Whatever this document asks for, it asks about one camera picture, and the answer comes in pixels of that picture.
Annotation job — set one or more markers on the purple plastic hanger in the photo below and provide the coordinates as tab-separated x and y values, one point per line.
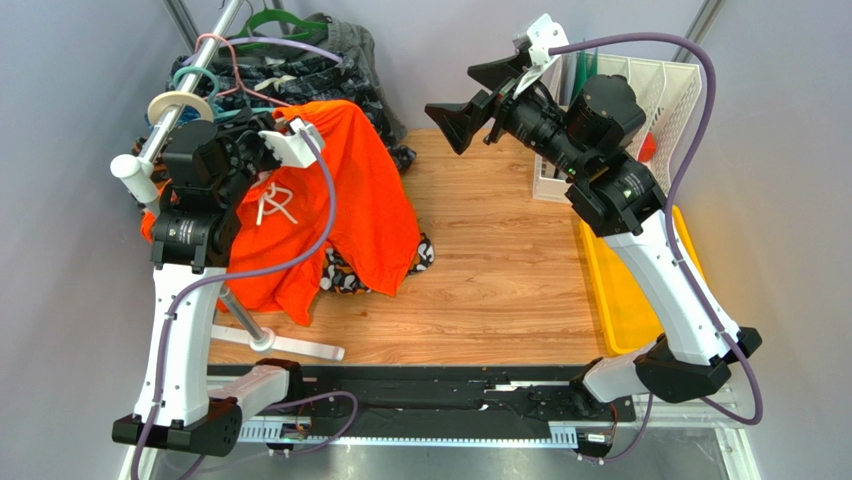
265	51

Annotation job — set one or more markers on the white file organizer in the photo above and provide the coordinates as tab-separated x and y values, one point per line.
666	91

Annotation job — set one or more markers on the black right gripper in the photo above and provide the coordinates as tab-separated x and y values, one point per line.
492	110

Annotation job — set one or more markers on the teal plastic hanger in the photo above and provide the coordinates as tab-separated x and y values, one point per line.
209	81

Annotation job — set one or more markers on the pink wire hanger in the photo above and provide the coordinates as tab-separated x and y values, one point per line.
239	84

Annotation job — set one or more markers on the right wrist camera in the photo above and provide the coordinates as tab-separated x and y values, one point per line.
540	36

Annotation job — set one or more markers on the metal clothes rack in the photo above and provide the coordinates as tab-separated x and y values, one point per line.
134	172

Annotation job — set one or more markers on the yellow plastic bin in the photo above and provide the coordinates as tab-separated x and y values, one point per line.
641	291

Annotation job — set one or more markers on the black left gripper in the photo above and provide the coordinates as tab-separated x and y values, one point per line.
246	128

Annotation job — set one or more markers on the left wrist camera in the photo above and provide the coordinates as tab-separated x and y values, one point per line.
297	146

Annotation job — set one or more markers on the grey olive garment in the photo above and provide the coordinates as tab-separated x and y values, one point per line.
357	43

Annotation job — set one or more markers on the green plastic hanger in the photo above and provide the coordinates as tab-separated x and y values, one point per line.
279	23

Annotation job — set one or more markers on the black grey patterned shorts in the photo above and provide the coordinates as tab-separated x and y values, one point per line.
318	79

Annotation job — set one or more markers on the green folder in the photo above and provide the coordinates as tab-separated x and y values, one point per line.
586	66

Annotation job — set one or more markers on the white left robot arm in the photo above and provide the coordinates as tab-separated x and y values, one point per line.
211	168

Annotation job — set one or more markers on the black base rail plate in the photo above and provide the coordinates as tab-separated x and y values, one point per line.
493	402

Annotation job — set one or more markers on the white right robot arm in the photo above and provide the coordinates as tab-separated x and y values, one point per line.
620	200

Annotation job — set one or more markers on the beige plastic hanger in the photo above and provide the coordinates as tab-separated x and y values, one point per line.
177	99

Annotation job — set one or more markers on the bright orange shorts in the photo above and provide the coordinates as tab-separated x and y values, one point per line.
290	219

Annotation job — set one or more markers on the red small object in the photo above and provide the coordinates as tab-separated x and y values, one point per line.
648	149

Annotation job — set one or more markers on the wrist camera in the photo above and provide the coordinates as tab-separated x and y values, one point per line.
297	146
540	36

